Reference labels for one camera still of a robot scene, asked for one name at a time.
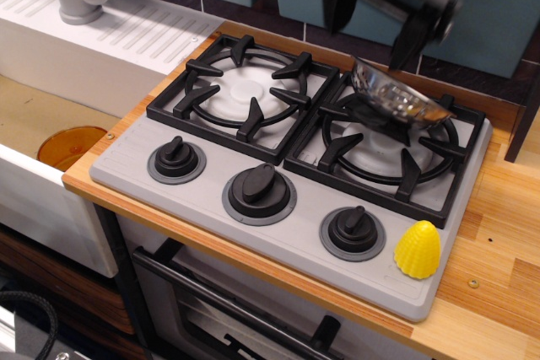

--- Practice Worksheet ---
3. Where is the grey toy stove top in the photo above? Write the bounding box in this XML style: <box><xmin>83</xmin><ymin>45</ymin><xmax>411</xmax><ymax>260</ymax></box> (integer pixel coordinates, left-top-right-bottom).
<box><xmin>89</xmin><ymin>35</ymin><xmax>494</xmax><ymax>322</ymax></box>

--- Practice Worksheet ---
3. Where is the orange translucent plastic plate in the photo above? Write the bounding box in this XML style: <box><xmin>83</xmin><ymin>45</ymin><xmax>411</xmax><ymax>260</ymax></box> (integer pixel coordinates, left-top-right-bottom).
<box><xmin>37</xmin><ymin>126</ymin><xmax>107</xmax><ymax>172</ymax></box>

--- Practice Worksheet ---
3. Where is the black left burner grate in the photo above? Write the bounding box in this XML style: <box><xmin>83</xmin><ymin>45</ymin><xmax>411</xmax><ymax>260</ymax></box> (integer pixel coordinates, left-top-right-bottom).
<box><xmin>147</xmin><ymin>35</ymin><xmax>339</xmax><ymax>164</ymax></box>

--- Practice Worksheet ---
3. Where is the oven door with black handle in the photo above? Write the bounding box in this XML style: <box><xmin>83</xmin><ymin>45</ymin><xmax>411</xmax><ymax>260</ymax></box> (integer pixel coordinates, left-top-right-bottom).
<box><xmin>128</xmin><ymin>239</ymin><xmax>425</xmax><ymax>359</ymax></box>

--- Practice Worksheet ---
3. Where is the black middle stove knob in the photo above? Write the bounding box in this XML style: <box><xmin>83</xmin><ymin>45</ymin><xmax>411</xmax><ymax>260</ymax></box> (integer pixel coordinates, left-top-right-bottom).
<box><xmin>222</xmin><ymin>163</ymin><xmax>298</xmax><ymax>227</ymax></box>

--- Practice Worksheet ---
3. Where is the black burner grate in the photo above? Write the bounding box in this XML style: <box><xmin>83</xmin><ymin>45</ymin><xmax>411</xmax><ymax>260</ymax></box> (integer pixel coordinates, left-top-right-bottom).
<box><xmin>284</xmin><ymin>73</ymin><xmax>492</xmax><ymax>228</ymax></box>
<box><xmin>147</xmin><ymin>35</ymin><xmax>339</xmax><ymax>164</ymax></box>

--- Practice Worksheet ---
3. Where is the perforated steel colander bowl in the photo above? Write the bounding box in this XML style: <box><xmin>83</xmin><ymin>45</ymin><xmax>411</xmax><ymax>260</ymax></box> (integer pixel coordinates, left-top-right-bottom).
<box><xmin>350</xmin><ymin>56</ymin><xmax>455</xmax><ymax>128</ymax></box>

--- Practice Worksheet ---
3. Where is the black left stove knob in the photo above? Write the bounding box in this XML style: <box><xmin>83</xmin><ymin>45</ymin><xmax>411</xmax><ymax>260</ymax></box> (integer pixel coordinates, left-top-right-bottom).
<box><xmin>147</xmin><ymin>136</ymin><xmax>207</xmax><ymax>185</ymax></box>

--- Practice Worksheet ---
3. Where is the white toy sink unit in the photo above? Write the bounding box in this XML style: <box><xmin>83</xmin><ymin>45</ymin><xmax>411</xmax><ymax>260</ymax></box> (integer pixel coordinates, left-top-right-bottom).
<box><xmin>1</xmin><ymin>0</ymin><xmax>221</xmax><ymax>278</ymax></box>

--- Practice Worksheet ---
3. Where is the black stove knob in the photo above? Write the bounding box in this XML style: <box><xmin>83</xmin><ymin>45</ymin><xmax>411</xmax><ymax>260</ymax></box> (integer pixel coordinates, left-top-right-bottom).
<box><xmin>222</xmin><ymin>163</ymin><xmax>298</xmax><ymax>227</ymax></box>
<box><xmin>147</xmin><ymin>136</ymin><xmax>207</xmax><ymax>185</ymax></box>
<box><xmin>319</xmin><ymin>206</ymin><xmax>386</xmax><ymax>262</ymax></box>

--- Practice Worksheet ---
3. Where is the black right burner grate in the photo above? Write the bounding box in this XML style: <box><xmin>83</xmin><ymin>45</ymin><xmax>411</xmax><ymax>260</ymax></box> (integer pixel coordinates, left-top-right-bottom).
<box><xmin>284</xmin><ymin>73</ymin><xmax>492</xmax><ymax>228</ymax></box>

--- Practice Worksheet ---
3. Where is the black right stove knob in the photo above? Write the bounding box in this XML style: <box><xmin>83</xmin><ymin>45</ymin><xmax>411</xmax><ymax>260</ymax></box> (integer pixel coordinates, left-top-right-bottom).
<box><xmin>319</xmin><ymin>206</ymin><xmax>386</xmax><ymax>262</ymax></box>

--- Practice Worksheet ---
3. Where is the yellow plastic corn piece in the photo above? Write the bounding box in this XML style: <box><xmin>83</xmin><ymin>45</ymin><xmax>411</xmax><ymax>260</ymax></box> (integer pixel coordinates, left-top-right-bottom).
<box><xmin>394</xmin><ymin>220</ymin><xmax>441</xmax><ymax>279</ymax></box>

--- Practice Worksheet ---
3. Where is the black braided cable lower left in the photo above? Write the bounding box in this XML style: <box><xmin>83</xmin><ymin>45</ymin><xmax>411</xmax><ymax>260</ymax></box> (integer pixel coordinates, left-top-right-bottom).
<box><xmin>0</xmin><ymin>291</ymin><xmax>58</xmax><ymax>360</ymax></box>

